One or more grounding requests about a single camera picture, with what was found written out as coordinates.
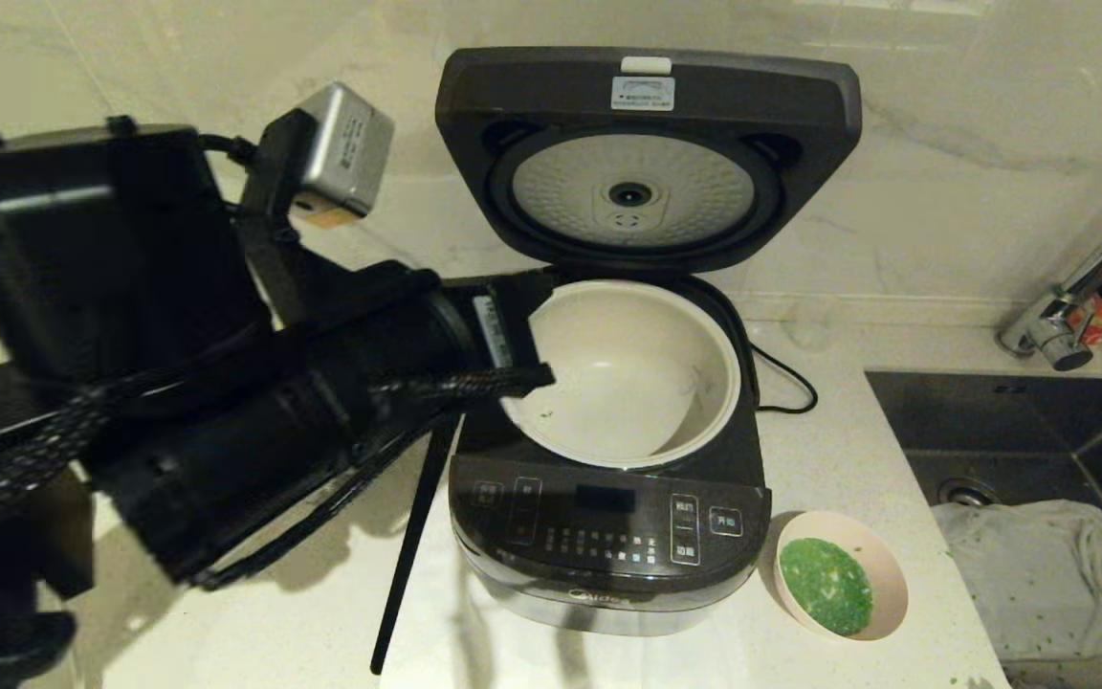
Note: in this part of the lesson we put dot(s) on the pink bowl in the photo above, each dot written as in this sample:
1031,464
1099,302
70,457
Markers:
881,565

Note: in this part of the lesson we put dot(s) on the black rice cooker body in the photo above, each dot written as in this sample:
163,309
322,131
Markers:
608,536

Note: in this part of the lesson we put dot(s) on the white cloth with green specks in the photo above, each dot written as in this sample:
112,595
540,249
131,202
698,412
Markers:
1029,584

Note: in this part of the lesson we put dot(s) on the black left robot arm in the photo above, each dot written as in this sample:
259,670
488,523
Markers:
82,249

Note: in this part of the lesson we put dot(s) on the black rice cooker lid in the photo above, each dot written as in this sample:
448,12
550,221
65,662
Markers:
800,105

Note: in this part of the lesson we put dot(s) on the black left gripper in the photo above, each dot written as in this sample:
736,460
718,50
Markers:
465,325

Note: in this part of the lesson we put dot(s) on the chrome faucet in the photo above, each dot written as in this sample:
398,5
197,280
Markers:
1048,330

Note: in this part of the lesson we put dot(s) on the long black flat strip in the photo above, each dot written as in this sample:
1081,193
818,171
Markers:
407,574

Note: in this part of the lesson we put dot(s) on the white inner pot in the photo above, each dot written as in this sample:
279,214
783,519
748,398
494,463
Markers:
628,383

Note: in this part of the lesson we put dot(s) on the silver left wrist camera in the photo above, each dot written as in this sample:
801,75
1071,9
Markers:
345,144

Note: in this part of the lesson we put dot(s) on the green grains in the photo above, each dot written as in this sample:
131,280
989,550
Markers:
828,588

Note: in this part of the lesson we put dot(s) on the round metal sink drain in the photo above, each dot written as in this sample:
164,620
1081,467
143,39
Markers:
964,493

